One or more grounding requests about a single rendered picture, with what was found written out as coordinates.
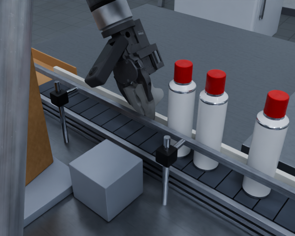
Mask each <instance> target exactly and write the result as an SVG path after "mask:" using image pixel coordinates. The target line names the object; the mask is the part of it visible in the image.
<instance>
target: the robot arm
mask: <svg viewBox="0 0 295 236"><path fill-rule="evenodd" d="M86 2H87V4H88V7H89V9H90V11H91V13H92V15H93V18H94V20H95V22H96V24H97V27H98V29H99V30H100V31H103V32H101V34H102V36H103V38H106V37H109V36H111V37H112V38H111V39H109V40H108V42H107V44H106V45H105V47H104V48H103V50H102V52H101V53H100V55H99V57H98V58H97V60H96V62H95V63H94V65H93V66H92V68H91V69H90V71H89V73H88V75H87V76H86V78H85V80H84V81H85V83H86V84H88V85H89V86H90V87H91V88H94V87H98V86H101V85H104V84H105V83H106V81H107V79H108V78H109V76H110V74H111V72H112V71H113V73H114V78H115V80H116V83H117V86H118V89H119V91H120V92H121V94H122V95H123V97H124V98H125V99H126V101H127V102H128V103H129V104H130V105H131V106H132V107H133V108H134V109H135V110H136V111H137V112H138V113H140V114H142V115H144V116H146V117H148V118H150V119H152V120H155V107H156V105H157V104H158V103H159V102H160V101H161V99H162V98H163V95H164V94H163V90H162V89H161V88H154V86H153V84H152V82H151V79H150V76H149V75H150V74H152V73H154V72H156V70H158V69H160V68H161V67H163V66H164V63H163V60H162V58H161V55H160V53H159V50H158V48H157V45H156V43H154V44H150V43H149V41H148V38H147V35H146V33H145V31H144V28H143V26H142V24H141V21H140V19H137V20H133V19H132V20H131V18H132V16H133V15H132V13H131V10H130V8H129V5H128V3H127V1H126V0H86ZM32 16H33V0H0V236H23V224H24V202H25V180H26V158H27V136H28V114H29V92H30V60H31V38H32ZM154 51H157V54H158V56H159V59H160V61H161V62H158V60H157V57H156V55H155V52H154ZM132 81H133V82H132ZM131 82H132V84H131Z"/></svg>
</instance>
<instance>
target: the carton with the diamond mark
mask: <svg viewBox="0 0 295 236"><path fill-rule="evenodd" d="M52 163H53V157H52V151H51V146H50V141H49V136H48V131H47V126H46V121H45V117H44V110H43V106H42V101H41V96H40V91H39V86H38V82H37V75H36V70H35V65H34V60H33V56H32V51H31V60H30V82H29V114H28V136H27V158H26V180H25V186H26V185H27V184H29V183H30V182H31V181H32V180H33V179H34V178H36V177H37V176H38V175H39V174H40V173H41V172H42V171H44V170H45V169H46V168H47V167H48V166H49V165H51V164H52Z"/></svg>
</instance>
